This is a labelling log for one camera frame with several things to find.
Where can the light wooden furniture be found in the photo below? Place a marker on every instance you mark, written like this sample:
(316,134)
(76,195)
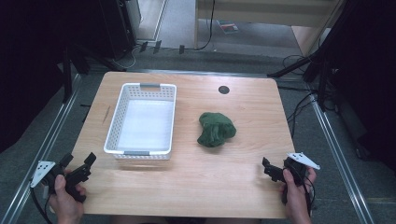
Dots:
(267,11)

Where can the person's right hand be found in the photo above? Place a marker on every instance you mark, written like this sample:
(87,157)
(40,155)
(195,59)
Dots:
(295,202)

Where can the black tripod stand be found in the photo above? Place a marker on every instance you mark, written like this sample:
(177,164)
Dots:
(314,62)

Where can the metal floor rail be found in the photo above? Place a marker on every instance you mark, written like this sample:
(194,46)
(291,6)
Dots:
(339,158)
(40,152)

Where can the person's left hand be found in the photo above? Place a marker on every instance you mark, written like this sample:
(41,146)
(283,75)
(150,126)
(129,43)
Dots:
(67,205)

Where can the black cabinet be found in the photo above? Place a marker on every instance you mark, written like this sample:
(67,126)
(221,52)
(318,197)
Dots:
(120,28)

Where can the white plastic basket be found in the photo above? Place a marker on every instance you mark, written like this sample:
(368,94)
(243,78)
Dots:
(146,124)

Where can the black round table grommet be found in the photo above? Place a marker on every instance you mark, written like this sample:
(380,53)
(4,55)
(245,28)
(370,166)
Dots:
(223,90)

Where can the book with red cover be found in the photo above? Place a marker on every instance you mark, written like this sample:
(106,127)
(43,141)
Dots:
(228,26)

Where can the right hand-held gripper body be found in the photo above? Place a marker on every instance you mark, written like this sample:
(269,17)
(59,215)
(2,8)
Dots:
(299,166)

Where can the black metal stand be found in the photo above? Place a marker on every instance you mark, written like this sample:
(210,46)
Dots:
(67,77)

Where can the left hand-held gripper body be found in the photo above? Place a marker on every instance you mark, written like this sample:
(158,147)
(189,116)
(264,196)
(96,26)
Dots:
(46,174)

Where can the green cloth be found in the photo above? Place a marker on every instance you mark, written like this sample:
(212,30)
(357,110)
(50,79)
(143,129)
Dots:
(215,129)

